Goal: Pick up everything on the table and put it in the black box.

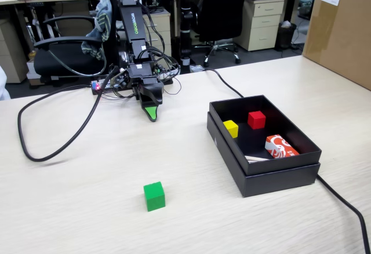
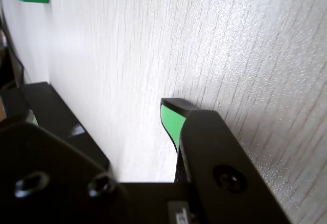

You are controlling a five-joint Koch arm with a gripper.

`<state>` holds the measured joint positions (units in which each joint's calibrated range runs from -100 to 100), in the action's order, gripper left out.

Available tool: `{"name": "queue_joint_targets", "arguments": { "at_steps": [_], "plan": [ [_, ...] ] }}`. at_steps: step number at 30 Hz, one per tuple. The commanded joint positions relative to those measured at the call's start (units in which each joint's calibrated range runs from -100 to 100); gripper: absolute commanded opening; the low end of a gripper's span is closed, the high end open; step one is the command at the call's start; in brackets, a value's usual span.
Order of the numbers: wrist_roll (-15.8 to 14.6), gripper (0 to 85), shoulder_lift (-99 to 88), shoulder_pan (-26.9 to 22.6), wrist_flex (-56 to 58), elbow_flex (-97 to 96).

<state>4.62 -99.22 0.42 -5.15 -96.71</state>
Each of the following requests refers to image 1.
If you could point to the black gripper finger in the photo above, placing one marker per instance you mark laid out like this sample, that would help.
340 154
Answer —
155 90
150 113

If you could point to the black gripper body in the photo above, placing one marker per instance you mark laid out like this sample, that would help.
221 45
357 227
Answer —
140 71

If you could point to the green wooden cube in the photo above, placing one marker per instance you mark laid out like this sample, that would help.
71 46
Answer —
154 197

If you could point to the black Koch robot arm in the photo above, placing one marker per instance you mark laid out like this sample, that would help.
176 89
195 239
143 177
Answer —
131 22

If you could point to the black cardboard box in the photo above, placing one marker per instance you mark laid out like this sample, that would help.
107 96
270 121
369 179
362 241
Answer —
255 143

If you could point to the black open box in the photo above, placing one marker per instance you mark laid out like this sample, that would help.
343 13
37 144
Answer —
275 183

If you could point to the large brown cardboard box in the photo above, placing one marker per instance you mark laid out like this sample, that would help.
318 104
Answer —
342 33

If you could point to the controller board with red light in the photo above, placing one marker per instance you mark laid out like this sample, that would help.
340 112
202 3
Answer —
98 86

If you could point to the beige narrow drawer cabinet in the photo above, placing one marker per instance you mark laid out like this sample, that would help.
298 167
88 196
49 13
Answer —
159 30

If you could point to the blue green striped cloth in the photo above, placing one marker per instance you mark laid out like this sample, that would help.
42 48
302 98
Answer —
101 25

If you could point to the black segmented pole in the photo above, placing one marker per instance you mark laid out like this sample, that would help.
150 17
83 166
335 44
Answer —
185 19

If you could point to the black office chair with armrests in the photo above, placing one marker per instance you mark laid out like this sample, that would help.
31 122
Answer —
66 57

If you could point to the yellow wooden cube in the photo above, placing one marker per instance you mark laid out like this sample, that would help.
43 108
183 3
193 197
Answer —
231 128

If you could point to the black mesh office chair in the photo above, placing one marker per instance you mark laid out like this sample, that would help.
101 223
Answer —
220 10

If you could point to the red wooden cube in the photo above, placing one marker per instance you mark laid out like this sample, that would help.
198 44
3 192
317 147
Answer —
257 120

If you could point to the beige three drawer cabinet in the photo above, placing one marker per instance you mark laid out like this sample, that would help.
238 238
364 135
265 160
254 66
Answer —
261 25

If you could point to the beige low cabinet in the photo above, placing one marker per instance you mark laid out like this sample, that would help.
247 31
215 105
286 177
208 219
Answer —
11 54

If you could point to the orange white matchbox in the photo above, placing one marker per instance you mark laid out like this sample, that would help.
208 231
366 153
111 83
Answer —
281 147

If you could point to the black waste bin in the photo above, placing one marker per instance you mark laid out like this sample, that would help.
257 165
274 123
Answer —
286 36

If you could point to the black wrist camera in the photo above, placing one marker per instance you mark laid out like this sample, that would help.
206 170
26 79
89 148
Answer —
123 78

